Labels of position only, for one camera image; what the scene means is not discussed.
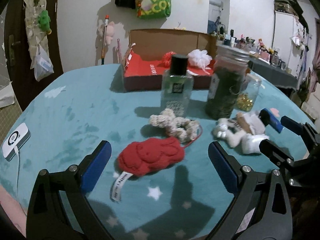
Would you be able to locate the wall mirror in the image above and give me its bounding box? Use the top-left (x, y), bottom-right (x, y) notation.
top-left (207, 0), bottom-right (230, 34)

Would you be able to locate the white charging cable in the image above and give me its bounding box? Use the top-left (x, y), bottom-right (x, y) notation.
top-left (13, 146), bottom-right (21, 196)

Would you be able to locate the small jar with gold beads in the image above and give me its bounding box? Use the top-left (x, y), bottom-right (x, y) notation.
top-left (236, 74), bottom-right (262, 112)

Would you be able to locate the red mesh bath sponge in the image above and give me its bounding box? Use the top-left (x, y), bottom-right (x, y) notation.
top-left (162, 51), bottom-right (176, 68)

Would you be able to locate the tall jar with dark contents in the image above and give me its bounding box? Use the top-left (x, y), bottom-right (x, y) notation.
top-left (205, 45), bottom-right (249, 120)

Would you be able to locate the white plush toy with bow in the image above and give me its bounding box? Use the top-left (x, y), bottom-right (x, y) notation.
top-left (213, 111), bottom-right (269, 154)

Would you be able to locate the clear bottle with black cap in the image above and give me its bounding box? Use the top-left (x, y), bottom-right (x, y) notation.
top-left (161, 54), bottom-right (194, 117)

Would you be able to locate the green plush on door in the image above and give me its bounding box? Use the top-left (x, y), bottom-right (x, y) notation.
top-left (38, 10), bottom-right (52, 35)

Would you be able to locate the white mesh bath pouf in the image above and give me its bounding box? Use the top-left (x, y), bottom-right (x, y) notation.
top-left (188, 49), bottom-right (213, 71)

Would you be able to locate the white power bank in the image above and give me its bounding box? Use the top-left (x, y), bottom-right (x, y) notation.
top-left (2, 122), bottom-right (31, 161)

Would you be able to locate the green tote bag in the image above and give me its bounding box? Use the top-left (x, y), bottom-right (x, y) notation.
top-left (136, 0), bottom-right (171, 20)

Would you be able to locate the pink plush on wall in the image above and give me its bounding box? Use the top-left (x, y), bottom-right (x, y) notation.
top-left (97, 20), bottom-right (115, 46)

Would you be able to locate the dark cloth side table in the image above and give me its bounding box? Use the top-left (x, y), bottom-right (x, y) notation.
top-left (248, 57), bottom-right (298, 89)

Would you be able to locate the white refrigerator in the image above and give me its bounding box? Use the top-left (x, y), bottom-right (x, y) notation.
top-left (272, 11), bottom-right (304, 77)

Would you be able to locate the clear plastic bag on door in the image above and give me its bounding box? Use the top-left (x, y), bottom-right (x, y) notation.
top-left (33, 44), bottom-right (54, 82)

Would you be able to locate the cardboard box with red lining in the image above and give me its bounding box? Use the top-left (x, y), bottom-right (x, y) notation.
top-left (121, 29), bottom-right (216, 92)

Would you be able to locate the red plush rabbit toy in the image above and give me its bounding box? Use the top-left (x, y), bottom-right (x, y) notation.
top-left (117, 137), bottom-right (185, 177)

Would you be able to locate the dark wooden door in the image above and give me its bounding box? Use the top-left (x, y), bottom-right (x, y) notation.
top-left (1, 0), bottom-right (63, 110)

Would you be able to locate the teal fleece blanket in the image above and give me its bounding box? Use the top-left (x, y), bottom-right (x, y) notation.
top-left (0, 63), bottom-right (316, 240)

